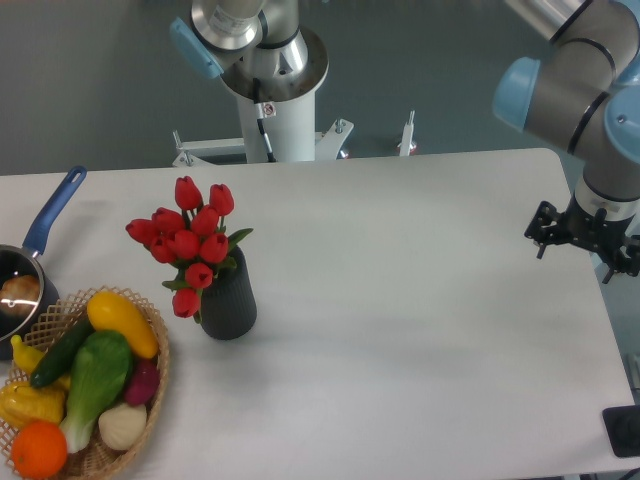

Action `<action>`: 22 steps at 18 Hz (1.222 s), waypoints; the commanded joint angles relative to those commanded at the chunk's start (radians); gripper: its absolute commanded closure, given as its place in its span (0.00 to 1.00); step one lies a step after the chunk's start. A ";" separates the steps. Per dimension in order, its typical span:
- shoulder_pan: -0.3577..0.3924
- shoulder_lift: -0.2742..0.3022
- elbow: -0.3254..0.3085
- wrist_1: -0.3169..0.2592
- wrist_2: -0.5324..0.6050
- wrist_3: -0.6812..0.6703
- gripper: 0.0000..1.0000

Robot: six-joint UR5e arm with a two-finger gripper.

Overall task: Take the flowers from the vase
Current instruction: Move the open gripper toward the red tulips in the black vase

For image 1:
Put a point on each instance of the dark grey ribbed vase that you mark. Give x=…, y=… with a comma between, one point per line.
x=228, y=306

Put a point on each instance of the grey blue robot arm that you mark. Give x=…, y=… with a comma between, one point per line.
x=585, y=101

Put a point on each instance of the brown bread roll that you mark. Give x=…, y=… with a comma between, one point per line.
x=19, y=296

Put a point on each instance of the orange fruit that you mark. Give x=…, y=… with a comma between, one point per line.
x=39, y=450

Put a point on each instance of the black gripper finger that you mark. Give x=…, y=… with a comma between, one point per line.
x=545, y=228
x=620, y=260

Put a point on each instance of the blue handled saucepan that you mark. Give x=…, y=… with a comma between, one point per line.
x=24, y=260

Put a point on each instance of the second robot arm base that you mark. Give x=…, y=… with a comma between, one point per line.
x=261, y=38

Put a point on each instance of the yellow squash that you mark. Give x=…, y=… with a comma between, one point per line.
x=108, y=310

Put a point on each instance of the yellow bell pepper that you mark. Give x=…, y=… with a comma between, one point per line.
x=22, y=404

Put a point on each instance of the green bok choy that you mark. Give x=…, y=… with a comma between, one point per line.
x=98, y=374

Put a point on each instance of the black device at table edge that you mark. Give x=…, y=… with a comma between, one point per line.
x=622, y=426

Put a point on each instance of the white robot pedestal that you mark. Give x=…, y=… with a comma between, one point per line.
x=275, y=94

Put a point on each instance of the green cucumber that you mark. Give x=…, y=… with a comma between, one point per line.
x=58, y=360

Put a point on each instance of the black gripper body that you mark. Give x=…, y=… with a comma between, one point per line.
x=593, y=231

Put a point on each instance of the small yellow banana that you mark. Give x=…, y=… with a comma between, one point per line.
x=27, y=359

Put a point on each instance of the white garlic bulb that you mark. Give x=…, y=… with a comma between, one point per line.
x=121, y=426

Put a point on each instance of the red tulip bouquet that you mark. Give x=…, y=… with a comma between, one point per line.
x=194, y=240

